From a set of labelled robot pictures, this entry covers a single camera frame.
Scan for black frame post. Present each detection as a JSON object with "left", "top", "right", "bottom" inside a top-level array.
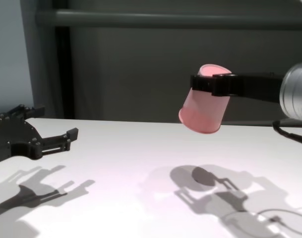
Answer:
[{"left": 55, "top": 26, "right": 76, "bottom": 119}]

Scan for thick grey horizontal pipe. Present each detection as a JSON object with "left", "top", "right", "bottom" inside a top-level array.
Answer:
[{"left": 36, "top": 8, "right": 302, "bottom": 27}]

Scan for pink plastic cup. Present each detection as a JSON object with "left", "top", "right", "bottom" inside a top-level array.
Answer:
[{"left": 178, "top": 63, "right": 232, "bottom": 135}]

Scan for grey right arm cable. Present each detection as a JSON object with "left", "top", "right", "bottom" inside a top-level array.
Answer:
[{"left": 271, "top": 119, "right": 302, "bottom": 147}]

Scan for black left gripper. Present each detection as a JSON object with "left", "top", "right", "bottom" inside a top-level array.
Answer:
[{"left": 0, "top": 104, "right": 80, "bottom": 166}]

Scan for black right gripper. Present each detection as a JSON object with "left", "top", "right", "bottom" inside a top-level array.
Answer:
[{"left": 190, "top": 71, "right": 286, "bottom": 103}]

